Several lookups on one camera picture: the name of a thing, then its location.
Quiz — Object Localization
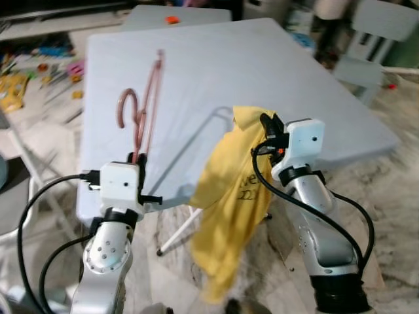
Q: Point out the yellow shirt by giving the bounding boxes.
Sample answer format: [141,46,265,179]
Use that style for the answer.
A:
[190,105,279,305]

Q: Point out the pale grey child chair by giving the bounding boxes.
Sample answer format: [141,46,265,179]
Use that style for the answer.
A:
[334,0,419,109]

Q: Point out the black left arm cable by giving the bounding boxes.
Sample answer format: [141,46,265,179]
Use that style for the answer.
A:
[16,171,100,314]
[37,234,92,314]

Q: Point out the yellow toy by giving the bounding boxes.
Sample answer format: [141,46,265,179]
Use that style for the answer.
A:
[0,72,30,112]

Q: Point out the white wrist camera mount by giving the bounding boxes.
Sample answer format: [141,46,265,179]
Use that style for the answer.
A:
[98,162,141,211]
[272,119,326,187]

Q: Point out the pink toy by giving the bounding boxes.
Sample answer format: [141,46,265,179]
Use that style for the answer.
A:
[65,60,86,76]

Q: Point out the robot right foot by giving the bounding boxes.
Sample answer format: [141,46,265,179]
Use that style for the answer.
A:
[226,298,263,314]

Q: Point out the black television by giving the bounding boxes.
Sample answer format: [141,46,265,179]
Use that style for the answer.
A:
[0,0,132,15]

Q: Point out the white television stand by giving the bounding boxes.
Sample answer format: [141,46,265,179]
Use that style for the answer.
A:
[0,10,128,41]

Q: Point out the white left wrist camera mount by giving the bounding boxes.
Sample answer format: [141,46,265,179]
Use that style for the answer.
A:
[98,162,141,211]

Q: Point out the pink clothes hanger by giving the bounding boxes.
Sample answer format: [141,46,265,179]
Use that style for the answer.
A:
[117,51,164,164]

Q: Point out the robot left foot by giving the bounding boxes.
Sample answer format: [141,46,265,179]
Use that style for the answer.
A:
[141,302,174,314]

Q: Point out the small pale blue table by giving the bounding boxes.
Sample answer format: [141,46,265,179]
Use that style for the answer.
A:
[124,5,233,30]

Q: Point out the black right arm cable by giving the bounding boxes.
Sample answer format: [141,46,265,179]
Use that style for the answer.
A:
[251,145,364,272]
[326,188,376,274]

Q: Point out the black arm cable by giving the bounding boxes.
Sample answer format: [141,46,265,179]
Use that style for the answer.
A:
[251,145,364,272]
[37,234,92,314]
[326,188,376,274]
[16,171,100,314]

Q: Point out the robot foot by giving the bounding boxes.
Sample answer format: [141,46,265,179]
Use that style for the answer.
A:
[226,298,263,314]
[141,302,174,314]

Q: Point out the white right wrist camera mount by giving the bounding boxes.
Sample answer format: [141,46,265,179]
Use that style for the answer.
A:
[272,119,326,187]

